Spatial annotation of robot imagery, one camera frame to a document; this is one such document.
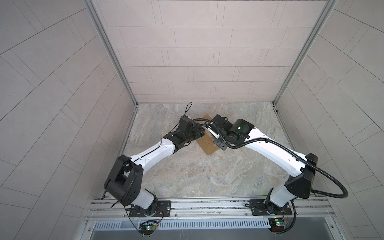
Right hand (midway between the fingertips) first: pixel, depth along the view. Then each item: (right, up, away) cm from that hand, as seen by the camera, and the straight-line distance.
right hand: (219, 139), depth 75 cm
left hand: (-7, +4, +9) cm, 12 cm away
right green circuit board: (+26, -38, -7) cm, 46 cm away
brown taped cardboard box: (-6, -1, +2) cm, 7 cm away
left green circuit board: (-33, -37, -11) cm, 51 cm away
